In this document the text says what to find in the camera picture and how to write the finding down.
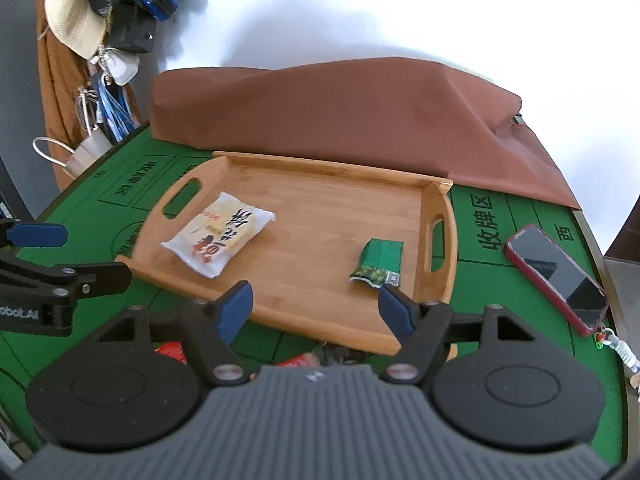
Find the dark blue pouch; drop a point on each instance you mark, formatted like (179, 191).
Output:
(157, 2)

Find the blue striped bag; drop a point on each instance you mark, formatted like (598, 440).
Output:
(117, 110)

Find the small pale pink bag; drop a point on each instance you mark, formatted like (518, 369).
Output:
(120, 65)

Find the brown cloth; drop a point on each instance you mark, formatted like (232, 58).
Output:
(325, 110)

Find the orange coat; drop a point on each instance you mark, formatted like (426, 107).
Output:
(55, 110)

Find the white paper bag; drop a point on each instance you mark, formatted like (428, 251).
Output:
(87, 152)

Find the green snack packet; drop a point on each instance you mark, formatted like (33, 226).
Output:
(380, 257)

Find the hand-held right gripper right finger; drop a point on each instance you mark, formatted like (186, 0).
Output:
(395, 310)

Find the beige woven hat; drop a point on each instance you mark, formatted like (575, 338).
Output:
(70, 15)

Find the dark brown door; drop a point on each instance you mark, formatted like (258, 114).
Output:
(625, 230)

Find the red nut snack packet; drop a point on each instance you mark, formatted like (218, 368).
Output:
(300, 360)

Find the black bag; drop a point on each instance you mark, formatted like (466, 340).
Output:
(130, 32)

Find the grey coffee stick packet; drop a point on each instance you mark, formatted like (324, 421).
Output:
(342, 353)

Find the red bar snack packet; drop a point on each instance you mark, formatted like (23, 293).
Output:
(172, 351)

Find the white snack packet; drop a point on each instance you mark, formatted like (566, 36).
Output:
(220, 235)

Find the red-cased smartphone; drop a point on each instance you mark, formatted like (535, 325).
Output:
(555, 270)

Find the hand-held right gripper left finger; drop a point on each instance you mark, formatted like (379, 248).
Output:
(235, 310)

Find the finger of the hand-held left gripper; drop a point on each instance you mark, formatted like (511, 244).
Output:
(37, 236)
(95, 280)

